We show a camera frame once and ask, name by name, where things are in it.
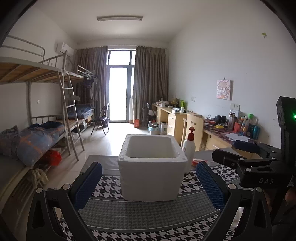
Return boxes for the person's right hand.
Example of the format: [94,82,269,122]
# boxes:
[264,186,295,212]

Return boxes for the papers on desk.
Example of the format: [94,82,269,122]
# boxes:
[225,133,249,142]

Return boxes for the teal bottles on desk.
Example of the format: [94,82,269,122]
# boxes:
[246,124,260,140]

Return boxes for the wooden desk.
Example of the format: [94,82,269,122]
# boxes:
[152,104,259,159]

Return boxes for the houndstooth tablecloth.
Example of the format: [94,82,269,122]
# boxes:
[58,148,258,241]

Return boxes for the red snack packet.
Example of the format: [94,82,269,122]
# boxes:
[192,158,208,167]

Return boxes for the red plastic bag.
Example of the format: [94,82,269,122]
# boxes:
[43,150,62,166]

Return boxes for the wooden smiley chair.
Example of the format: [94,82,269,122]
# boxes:
[180,113,205,151]

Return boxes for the white pump lotion bottle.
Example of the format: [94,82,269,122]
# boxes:
[182,126,196,173]

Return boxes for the white styrofoam box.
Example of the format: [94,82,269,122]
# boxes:
[118,134,187,202]

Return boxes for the blue plaid quilt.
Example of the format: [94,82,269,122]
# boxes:
[1,121,65,168]

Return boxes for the black folding chair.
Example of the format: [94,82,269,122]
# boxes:
[91,103,109,135]

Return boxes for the white bucket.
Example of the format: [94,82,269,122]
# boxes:
[148,123,161,135]

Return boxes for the orange floor object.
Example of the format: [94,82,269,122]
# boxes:
[134,118,140,128]

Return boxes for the metal bunk bed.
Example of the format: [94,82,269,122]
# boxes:
[1,35,90,212]

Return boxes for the right brown curtain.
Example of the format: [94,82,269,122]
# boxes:
[132,46,169,120]

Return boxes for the brown curtain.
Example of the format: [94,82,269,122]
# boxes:
[74,46,108,118]
[132,46,169,120]

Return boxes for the left brown curtain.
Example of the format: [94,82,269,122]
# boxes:
[74,46,108,118]

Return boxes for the white air conditioner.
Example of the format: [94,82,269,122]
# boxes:
[56,42,74,57]

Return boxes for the ceiling tube light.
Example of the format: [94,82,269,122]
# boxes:
[97,15,143,22]

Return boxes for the anime wall picture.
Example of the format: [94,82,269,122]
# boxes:
[216,79,231,100]

